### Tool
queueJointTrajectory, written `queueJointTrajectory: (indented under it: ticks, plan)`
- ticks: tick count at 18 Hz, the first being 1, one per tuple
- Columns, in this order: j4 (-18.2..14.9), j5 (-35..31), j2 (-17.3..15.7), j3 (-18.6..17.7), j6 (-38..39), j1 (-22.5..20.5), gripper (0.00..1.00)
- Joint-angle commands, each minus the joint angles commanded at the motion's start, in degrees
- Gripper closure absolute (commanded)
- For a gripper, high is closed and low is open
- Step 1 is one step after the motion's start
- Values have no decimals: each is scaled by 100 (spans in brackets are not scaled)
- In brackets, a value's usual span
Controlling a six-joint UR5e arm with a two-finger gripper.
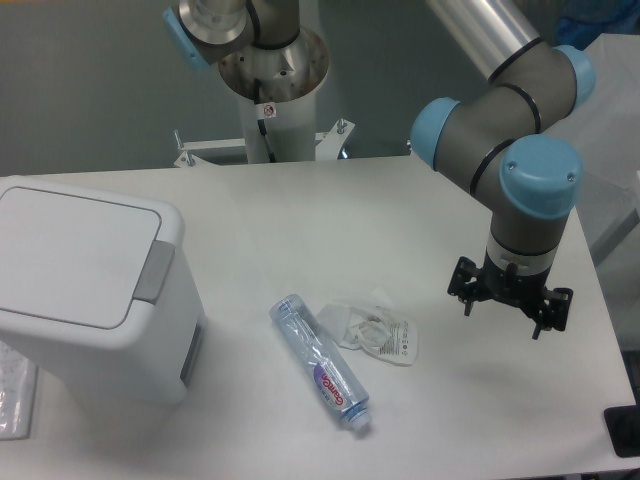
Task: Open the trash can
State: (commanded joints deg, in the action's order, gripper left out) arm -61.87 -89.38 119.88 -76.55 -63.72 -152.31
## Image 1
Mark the white trash can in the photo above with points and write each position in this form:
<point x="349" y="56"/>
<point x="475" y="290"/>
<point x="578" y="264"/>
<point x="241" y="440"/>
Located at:
<point x="149" y="355"/>

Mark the laminated paper sheet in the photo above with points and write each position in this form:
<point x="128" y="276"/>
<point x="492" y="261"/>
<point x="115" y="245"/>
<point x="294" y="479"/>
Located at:
<point x="18" y="387"/>

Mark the black device at table edge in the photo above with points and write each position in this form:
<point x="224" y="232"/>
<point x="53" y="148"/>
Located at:
<point x="622" y="423"/>

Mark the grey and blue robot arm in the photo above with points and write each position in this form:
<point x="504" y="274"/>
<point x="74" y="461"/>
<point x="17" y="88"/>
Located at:
<point x="495" y="149"/>

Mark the clear plastic water bottle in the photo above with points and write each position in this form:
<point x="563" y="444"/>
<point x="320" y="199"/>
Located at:
<point x="338" y="387"/>

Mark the blue object in background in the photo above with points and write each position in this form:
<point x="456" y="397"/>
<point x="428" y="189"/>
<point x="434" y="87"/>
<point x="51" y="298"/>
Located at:
<point x="581" y="22"/>

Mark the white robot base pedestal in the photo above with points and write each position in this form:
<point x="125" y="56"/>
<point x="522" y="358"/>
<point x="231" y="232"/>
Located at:
<point x="276" y="92"/>

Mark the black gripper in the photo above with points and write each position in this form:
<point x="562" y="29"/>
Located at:
<point x="514" y="280"/>

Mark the clear plastic mask wrapper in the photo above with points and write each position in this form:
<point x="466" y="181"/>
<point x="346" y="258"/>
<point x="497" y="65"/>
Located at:
<point x="372" y="324"/>

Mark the white trash can lid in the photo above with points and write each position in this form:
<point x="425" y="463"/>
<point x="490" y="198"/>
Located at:
<point x="75" y="258"/>

